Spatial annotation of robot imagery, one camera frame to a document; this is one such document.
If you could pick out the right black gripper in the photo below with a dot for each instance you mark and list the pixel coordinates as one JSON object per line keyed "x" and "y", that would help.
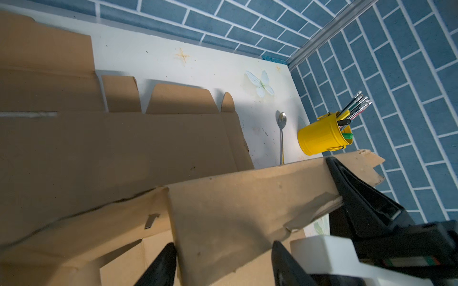
{"x": 385, "y": 235}

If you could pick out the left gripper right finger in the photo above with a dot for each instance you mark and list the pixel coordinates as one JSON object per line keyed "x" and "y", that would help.
{"x": 286, "y": 270}

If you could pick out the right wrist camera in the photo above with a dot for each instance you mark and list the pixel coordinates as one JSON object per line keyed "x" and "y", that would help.
{"x": 330, "y": 255}

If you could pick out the metal spoon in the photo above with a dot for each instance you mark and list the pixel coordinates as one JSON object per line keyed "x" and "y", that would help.
{"x": 281, "y": 122}

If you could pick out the coloured pencils bundle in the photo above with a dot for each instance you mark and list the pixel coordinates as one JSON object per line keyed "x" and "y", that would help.
{"x": 351, "y": 111}

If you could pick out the yellow pencil cup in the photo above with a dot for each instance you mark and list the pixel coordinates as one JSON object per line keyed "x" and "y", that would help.
{"x": 325, "y": 134}

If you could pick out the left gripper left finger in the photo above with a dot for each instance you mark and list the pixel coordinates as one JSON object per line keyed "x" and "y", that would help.
{"x": 162, "y": 270}

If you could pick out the brown cardboard box sheet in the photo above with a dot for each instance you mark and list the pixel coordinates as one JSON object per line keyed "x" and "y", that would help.
{"x": 78, "y": 183}

